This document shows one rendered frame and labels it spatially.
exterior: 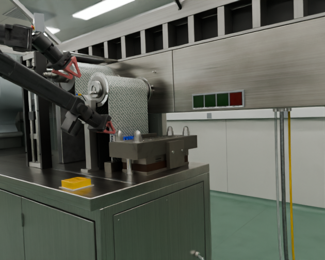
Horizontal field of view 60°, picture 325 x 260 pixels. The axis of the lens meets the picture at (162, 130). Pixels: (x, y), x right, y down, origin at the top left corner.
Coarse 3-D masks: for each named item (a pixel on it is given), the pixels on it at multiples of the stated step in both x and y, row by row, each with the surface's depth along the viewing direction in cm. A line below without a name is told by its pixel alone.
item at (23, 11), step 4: (12, 0) 178; (176, 0) 129; (180, 0) 134; (16, 4) 180; (172, 4) 138; (180, 4) 131; (20, 8) 183; (160, 8) 143; (180, 8) 132; (24, 12) 185; (28, 16) 187; (28, 20) 189; (32, 20) 189; (32, 24) 191; (44, 32) 196; (48, 32) 196; (48, 36) 198; (52, 36) 198; (52, 40) 201; (56, 40) 201
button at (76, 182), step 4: (64, 180) 95; (68, 180) 95; (72, 180) 95; (76, 180) 94; (80, 180) 94; (84, 180) 94; (88, 180) 95; (64, 184) 94; (68, 184) 93; (72, 184) 91; (76, 184) 92; (80, 184) 93; (84, 184) 94; (88, 184) 95; (72, 188) 91; (76, 188) 92
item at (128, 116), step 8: (112, 104) 120; (120, 104) 124; (128, 104) 127; (136, 104) 131; (144, 104) 135; (112, 112) 120; (120, 112) 124; (128, 112) 127; (136, 112) 131; (144, 112) 135; (112, 120) 120; (120, 120) 124; (128, 120) 127; (136, 120) 131; (144, 120) 135; (120, 128) 124; (128, 128) 127; (136, 128) 131; (144, 128) 135
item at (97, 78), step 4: (96, 76) 121; (100, 76) 120; (92, 80) 123; (100, 80) 120; (104, 84) 118; (104, 88) 118; (104, 92) 118; (104, 96) 119; (96, 100) 122; (100, 100) 121
